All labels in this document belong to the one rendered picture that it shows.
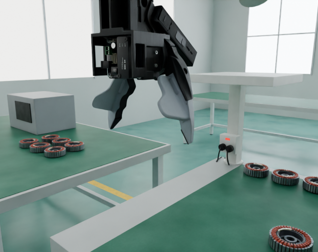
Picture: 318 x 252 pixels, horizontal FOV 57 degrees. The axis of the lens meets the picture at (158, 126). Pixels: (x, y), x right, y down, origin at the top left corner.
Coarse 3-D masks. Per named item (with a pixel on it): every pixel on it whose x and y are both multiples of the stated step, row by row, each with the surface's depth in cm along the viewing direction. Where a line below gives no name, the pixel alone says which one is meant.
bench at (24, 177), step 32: (0, 128) 225; (96, 128) 225; (0, 160) 152; (32, 160) 152; (64, 160) 152; (96, 160) 152; (128, 160) 156; (160, 160) 183; (0, 192) 115; (32, 192) 118
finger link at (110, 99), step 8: (112, 80) 41; (120, 80) 41; (128, 80) 42; (112, 88) 41; (120, 88) 43; (128, 88) 42; (96, 96) 40; (104, 96) 41; (112, 96) 43; (120, 96) 43; (128, 96) 44; (96, 104) 41; (104, 104) 43; (112, 104) 44; (120, 104) 44; (112, 112) 45; (120, 112) 45; (112, 120) 45; (112, 128) 46
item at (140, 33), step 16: (112, 0) 33; (128, 0) 33; (144, 0) 36; (112, 16) 34; (128, 16) 34; (144, 16) 36; (112, 32) 34; (128, 32) 32; (144, 32) 33; (160, 32) 38; (112, 48) 36; (128, 48) 33; (144, 48) 34; (160, 48) 37; (112, 64) 36; (128, 64) 33; (144, 64) 34; (160, 64) 37
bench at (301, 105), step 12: (204, 96) 431; (216, 96) 431; (228, 96) 431; (252, 96) 431; (264, 96) 431; (276, 96) 431; (276, 108) 349; (288, 108) 340; (300, 108) 331; (312, 108) 323; (264, 132) 448
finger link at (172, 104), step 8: (160, 80) 36; (168, 80) 37; (176, 80) 37; (160, 88) 36; (168, 88) 36; (176, 88) 37; (168, 96) 36; (176, 96) 37; (160, 104) 34; (168, 104) 35; (176, 104) 36; (184, 104) 37; (192, 104) 37; (168, 112) 34; (176, 112) 35; (184, 112) 36; (192, 112) 37; (184, 120) 37; (192, 120) 37; (184, 128) 37; (192, 128) 37; (184, 136) 37; (192, 136) 37
